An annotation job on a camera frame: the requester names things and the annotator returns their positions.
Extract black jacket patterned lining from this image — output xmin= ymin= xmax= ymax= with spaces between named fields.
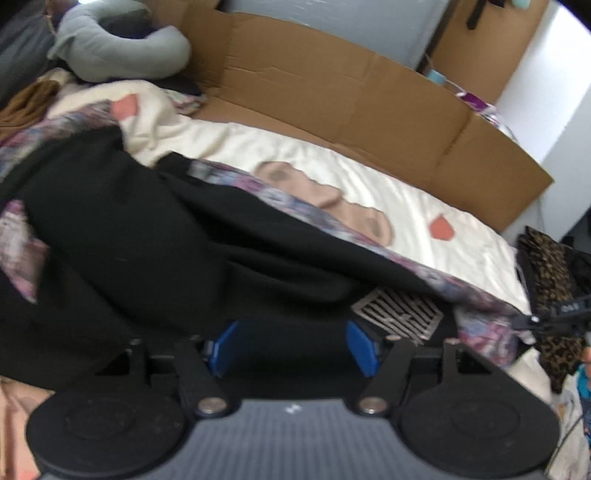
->
xmin=1 ymin=102 xmax=517 ymax=390

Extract leopard print cloth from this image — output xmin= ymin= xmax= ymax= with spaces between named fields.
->
xmin=517 ymin=227 xmax=590 ymax=394

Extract teal cartoon bag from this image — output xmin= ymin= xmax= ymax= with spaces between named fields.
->
xmin=577 ymin=346 xmax=591 ymax=416

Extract cream cartoon bed sheet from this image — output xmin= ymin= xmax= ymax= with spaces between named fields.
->
xmin=25 ymin=84 xmax=559 ymax=479

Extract brown cardboard sheet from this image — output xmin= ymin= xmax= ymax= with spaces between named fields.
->
xmin=149 ymin=1 xmax=552 ymax=231

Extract brown knitted cloth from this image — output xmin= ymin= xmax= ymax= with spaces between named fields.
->
xmin=0 ymin=80 xmax=60 ymax=142

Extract grey curved pillow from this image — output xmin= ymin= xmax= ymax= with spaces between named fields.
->
xmin=47 ymin=1 xmax=191 ymax=83

